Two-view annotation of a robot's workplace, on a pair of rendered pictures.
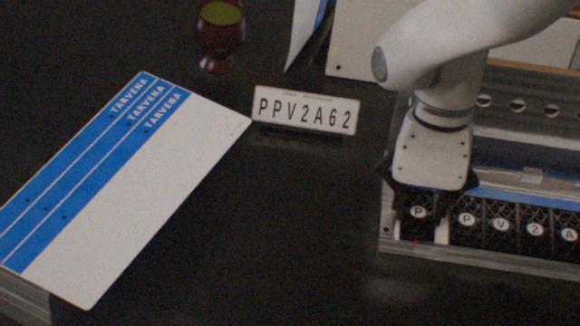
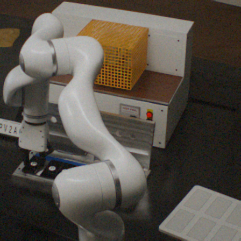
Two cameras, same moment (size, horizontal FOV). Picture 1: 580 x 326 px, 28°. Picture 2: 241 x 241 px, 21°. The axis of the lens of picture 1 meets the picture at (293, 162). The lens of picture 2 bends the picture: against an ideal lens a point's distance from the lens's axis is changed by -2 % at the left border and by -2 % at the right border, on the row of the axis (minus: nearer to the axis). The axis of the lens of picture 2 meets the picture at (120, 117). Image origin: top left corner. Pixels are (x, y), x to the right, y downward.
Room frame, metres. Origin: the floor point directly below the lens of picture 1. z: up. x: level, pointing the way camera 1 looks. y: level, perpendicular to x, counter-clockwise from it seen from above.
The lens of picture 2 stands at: (-0.54, -1.06, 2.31)
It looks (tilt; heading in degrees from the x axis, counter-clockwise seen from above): 32 degrees down; 18
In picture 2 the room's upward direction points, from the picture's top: 2 degrees clockwise
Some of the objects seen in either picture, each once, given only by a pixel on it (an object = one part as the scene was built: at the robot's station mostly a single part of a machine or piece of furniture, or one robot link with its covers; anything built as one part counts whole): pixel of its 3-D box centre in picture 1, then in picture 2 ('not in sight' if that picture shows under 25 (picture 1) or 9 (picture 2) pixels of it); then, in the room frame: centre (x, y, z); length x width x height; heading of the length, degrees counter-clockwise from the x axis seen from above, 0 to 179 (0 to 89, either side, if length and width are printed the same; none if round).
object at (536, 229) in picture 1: (534, 232); not in sight; (1.14, -0.35, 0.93); 0.10 x 0.05 x 0.01; 0
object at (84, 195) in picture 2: not in sight; (89, 207); (0.65, -0.59, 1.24); 0.19 x 0.12 x 0.24; 130
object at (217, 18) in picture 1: (219, 37); not in sight; (1.43, 0.15, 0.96); 0.09 x 0.09 x 0.11
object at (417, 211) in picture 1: (417, 214); (34, 164); (1.14, -0.19, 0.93); 0.10 x 0.05 x 0.01; 0
